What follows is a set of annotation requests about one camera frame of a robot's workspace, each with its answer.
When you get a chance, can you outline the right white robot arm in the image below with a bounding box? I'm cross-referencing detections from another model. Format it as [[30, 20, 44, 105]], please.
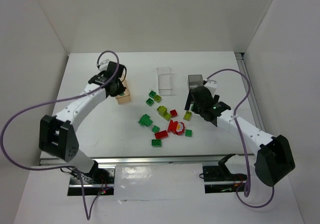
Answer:
[[185, 86, 296, 187]]

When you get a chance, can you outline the aluminium rail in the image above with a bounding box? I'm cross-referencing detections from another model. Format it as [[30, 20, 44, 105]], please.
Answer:
[[234, 52, 266, 132], [94, 155, 226, 165]]

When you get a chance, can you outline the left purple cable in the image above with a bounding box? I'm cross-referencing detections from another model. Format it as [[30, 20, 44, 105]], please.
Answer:
[[0, 50, 120, 221]]

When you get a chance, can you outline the dark green square lego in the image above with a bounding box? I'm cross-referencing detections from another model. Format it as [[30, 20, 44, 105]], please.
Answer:
[[146, 90, 157, 106]]

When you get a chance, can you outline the grey translucent container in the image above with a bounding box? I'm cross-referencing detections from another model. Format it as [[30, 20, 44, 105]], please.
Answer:
[[187, 74, 203, 91]]

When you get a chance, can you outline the lime square lego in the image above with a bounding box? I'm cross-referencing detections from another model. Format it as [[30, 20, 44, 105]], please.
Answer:
[[153, 95, 162, 103]]

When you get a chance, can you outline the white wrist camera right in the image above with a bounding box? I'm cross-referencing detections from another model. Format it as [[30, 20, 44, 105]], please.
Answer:
[[203, 79, 217, 96]]

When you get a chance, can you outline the red rectangular lego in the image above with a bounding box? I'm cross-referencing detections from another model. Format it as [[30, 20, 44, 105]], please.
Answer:
[[154, 130, 169, 140]]

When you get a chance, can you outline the aluminium rail front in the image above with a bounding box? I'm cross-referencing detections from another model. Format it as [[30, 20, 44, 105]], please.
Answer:
[[94, 155, 226, 165]]

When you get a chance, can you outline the lime lego right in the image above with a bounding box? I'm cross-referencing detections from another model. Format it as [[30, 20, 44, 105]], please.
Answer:
[[183, 110, 192, 121]]

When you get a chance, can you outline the aluminium rail right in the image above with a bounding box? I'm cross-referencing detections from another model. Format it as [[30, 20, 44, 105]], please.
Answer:
[[234, 52, 266, 132]]

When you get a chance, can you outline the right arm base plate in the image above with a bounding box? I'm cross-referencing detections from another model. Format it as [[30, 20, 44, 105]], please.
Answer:
[[199, 165, 247, 194]]

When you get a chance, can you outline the clear plastic container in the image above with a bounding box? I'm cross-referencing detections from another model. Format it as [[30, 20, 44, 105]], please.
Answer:
[[157, 67, 174, 96]]

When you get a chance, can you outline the green flat lego front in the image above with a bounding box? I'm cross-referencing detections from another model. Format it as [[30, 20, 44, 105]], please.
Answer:
[[151, 139, 162, 147]]

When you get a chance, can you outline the green lego plate stack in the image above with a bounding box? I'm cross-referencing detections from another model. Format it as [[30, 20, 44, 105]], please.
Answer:
[[138, 114, 153, 127]]

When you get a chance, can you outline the lime stepped lego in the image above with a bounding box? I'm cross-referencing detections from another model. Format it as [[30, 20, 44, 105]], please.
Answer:
[[156, 105, 172, 121]]

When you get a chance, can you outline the red flower lego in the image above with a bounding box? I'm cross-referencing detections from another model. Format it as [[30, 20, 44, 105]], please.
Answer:
[[167, 120, 186, 136]]

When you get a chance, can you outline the small green lego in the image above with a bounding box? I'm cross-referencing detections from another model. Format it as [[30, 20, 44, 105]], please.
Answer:
[[151, 125, 160, 133]]

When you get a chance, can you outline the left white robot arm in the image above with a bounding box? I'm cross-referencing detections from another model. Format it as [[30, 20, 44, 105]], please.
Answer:
[[39, 61, 127, 182]]

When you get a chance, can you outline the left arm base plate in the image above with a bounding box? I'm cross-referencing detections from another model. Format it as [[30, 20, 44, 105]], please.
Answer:
[[65, 165, 116, 197]]

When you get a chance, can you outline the small red square lego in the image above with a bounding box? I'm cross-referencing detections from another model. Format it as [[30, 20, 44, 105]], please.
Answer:
[[170, 109, 178, 118]]

